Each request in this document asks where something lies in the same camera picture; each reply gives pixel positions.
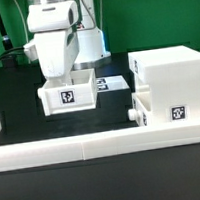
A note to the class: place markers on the white drawer box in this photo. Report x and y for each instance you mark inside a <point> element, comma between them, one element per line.
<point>59,98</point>
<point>141,109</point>

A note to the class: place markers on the white drawer cabinet housing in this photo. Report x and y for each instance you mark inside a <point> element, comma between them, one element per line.
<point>171,77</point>

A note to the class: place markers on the white plastic border frame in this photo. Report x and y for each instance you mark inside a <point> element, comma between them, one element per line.
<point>100,144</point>

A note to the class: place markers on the white front drawer box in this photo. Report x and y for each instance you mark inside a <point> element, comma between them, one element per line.
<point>141,109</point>

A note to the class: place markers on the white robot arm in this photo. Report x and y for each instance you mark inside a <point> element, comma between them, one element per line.
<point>54,15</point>

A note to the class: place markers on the black pole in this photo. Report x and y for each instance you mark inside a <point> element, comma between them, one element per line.
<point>7,44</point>

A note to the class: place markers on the white marker tag sheet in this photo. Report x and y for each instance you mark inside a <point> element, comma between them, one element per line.
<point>111,83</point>

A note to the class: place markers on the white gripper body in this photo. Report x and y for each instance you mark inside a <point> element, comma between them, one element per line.
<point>57,52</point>

